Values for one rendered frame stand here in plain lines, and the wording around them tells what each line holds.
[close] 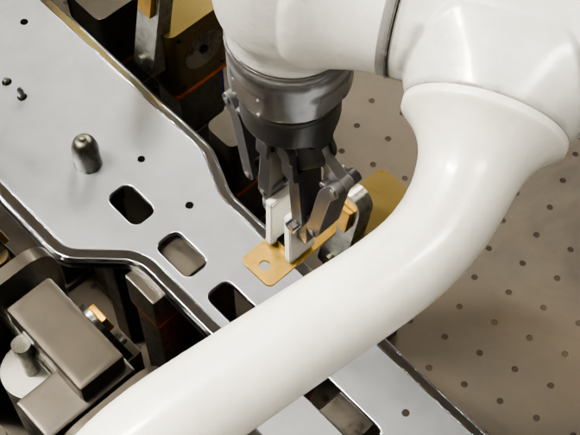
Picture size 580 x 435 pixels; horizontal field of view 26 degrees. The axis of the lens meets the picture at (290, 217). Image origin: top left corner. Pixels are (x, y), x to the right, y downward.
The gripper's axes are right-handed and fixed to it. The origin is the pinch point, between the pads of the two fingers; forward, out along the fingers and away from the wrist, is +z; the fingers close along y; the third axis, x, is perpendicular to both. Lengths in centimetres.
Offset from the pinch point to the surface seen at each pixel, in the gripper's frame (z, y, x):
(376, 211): 24.3, -4.9, 17.5
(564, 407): 59, 19, 30
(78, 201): 28.8, -30.4, -3.8
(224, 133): 29.8, -26.6, 14.7
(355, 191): 18.5, -5.9, 14.9
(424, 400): 28.8, 12.7, 6.9
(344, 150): 59, -28, 37
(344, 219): 20.7, -5.0, 12.6
